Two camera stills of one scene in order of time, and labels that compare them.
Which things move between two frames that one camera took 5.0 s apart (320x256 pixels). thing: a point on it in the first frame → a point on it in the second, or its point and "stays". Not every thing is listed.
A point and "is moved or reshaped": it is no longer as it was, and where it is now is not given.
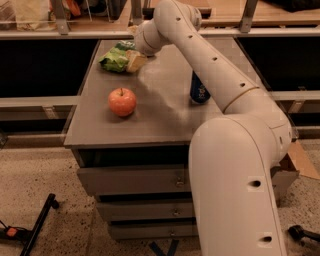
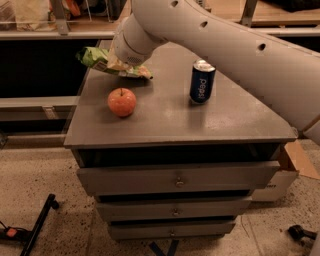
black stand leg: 27,236 stays
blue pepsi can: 198,91 stays
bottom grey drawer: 138,230 stays
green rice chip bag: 116,59 is moved or reshaped
